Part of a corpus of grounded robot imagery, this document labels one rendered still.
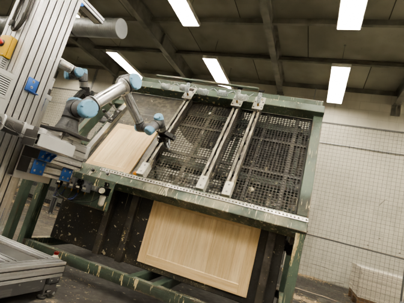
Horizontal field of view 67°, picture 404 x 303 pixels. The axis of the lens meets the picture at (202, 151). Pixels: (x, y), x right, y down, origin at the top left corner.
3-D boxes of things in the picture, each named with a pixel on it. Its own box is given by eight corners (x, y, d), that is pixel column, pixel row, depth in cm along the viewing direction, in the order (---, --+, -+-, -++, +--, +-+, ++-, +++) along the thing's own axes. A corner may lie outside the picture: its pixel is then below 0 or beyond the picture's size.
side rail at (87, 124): (55, 162, 277) (50, 154, 269) (118, 94, 347) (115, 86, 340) (61, 163, 275) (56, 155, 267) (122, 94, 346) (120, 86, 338)
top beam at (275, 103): (116, 89, 343) (114, 82, 336) (121, 85, 350) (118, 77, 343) (321, 121, 278) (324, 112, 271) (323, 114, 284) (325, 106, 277)
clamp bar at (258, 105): (219, 198, 226) (217, 178, 209) (255, 104, 302) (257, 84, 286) (231, 201, 223) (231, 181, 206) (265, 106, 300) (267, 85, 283)
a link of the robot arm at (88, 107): (75, 121, 199) (133, 86, 233) (87, 122, 190) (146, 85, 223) (66, 104, 194) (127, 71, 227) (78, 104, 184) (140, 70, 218)
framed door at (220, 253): (137, 260, 247) (136, 260, 245) (156, 194, 257) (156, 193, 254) (246, 297, 220) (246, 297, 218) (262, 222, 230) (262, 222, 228)
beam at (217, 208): (46, 171, 269) (41, 163, 261) (55, 162, 277) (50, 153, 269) (304, 241, 204) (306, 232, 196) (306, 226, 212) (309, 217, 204)
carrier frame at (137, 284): (9, 258, 249) (44, 161, 264) (103, 248, 379) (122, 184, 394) (280, 364, 184) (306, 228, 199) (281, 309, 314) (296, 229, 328)
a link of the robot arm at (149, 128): (143, 136, 244) (152, 127, 250) (153, 136, 237) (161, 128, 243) (139, 127, 240) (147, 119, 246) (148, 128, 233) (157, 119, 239)
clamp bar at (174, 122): (136, 177, 247) (128, 157, 231) (189, 95, 324) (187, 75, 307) (146, 180, 245) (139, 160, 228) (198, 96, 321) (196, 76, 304)
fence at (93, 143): (75, 163, 265) (73, 160, 262) (129, 100, 326) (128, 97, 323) (80, 164, 264) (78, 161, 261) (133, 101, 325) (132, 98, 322)
